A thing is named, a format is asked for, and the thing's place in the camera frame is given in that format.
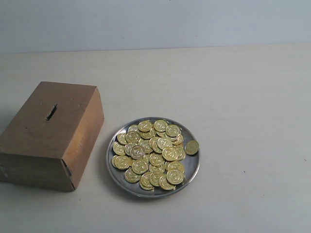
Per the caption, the tarnished gold coin centre left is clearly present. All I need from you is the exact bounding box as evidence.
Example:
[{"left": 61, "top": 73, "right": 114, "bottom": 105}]
[{"left": 130, "top": 145, "right": 145, "bottom": 160}]

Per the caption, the gold coin top of pile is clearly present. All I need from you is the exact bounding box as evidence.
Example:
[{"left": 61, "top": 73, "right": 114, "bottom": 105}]
[{"left": 138, "top": 120, "right": 153, "bottom": 132}]

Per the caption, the gold coin left edge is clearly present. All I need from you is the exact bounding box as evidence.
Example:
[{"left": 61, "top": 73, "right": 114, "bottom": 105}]
[{"left": 113, "top": 142, "right": 126, "bottom": 155}]

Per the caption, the lone gold coin on rim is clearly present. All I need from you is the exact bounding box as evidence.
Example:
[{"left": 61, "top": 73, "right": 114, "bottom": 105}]
[{"left": 185, "top": 140, "right": 199, "bottom": 155}]

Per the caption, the brown cardboard slotted box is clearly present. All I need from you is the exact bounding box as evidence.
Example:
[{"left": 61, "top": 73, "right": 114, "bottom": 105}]
[{"left": 0, "top": 82, "right": 104, "bottom": 192}]

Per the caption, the gold coin front right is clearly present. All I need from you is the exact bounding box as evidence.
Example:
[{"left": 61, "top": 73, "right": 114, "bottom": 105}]
[{"left": 166, "top": 169, "right": 184, "bottom": 185}]

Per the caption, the round silver metal plate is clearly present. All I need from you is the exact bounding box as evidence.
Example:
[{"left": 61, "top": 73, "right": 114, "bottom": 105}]
[{"left": 105, "top": 116, "right": 201, "bottom": 199}]

